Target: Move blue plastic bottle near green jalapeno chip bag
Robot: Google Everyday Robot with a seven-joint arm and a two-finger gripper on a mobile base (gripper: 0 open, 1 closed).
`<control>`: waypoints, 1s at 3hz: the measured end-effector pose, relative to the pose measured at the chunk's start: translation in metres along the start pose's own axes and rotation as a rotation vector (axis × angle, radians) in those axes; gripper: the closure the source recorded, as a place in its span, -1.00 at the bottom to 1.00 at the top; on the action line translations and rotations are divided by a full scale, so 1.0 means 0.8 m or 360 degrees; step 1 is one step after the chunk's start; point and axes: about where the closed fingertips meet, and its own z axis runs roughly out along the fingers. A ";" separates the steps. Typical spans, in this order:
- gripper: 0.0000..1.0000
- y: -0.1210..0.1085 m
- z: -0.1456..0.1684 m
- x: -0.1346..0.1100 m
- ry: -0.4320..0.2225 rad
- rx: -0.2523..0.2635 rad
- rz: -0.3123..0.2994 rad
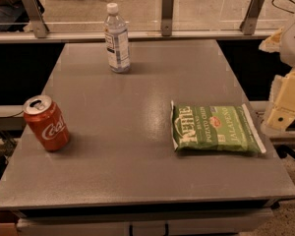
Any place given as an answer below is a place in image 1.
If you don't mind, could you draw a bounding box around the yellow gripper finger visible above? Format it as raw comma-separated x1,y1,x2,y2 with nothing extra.
263,68,295,132
259,28,283,53

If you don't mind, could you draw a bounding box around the clear blue plastic water bottle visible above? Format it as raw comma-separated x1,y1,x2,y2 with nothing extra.
104,3,131,73

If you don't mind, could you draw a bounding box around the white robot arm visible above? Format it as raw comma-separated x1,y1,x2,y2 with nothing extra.
259,13,295,135

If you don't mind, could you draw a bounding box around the green jalapeno chip bag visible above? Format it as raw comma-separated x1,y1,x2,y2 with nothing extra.
171,102,266,153

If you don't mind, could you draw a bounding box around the red coca-cola can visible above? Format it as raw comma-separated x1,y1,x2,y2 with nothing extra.
23,95,70,151

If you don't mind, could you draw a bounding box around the cardboard box corner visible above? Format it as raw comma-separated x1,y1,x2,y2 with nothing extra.
0,210,19,236

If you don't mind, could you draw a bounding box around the right metal glass bracket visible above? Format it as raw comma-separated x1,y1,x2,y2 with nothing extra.
240,0,265,35

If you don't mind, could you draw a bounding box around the metal glass bracket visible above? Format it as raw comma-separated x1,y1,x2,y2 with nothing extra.
240,0,265,35
161,0,174,36
22,0,49,38

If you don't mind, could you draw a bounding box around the middle metal glass bracket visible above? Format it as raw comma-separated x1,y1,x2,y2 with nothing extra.
161,0,174,36

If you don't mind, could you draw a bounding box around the left metal glass bracket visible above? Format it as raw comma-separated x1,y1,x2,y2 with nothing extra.
22,0,49,38

